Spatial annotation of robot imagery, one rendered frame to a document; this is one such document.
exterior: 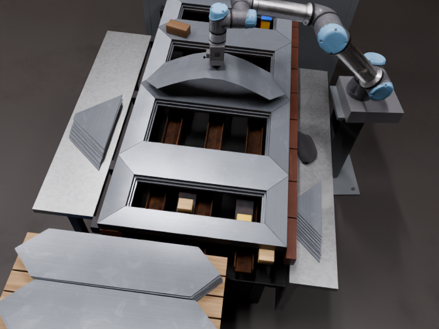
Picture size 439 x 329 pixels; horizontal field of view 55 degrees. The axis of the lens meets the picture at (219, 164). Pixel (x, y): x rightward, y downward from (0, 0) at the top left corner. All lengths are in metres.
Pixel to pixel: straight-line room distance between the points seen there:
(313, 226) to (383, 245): 0.99
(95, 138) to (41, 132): 1.21
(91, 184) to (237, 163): 0.65
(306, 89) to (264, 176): 0.80
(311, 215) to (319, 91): 0.83
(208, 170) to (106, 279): 0.60
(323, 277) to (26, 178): 1.99
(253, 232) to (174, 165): 0.45
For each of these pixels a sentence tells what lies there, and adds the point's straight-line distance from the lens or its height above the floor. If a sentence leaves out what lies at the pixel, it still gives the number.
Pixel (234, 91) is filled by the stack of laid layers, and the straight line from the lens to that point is 2.13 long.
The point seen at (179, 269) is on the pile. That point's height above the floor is 0.85.
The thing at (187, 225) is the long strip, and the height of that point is 0.86.
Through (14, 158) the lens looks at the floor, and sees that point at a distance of 3.15.
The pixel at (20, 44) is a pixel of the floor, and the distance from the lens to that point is 3.98.
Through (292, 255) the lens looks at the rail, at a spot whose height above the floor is 0.83.
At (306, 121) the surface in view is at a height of 0.68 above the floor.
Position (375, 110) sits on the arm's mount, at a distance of 2.36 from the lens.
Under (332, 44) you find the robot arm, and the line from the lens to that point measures 1.93.
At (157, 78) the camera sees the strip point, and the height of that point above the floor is 0.92.
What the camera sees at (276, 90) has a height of 0.92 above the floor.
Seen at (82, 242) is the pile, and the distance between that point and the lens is 1.72.
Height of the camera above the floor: 2.36
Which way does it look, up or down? 55 degrees down
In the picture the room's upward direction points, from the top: 5 degrees clockwise
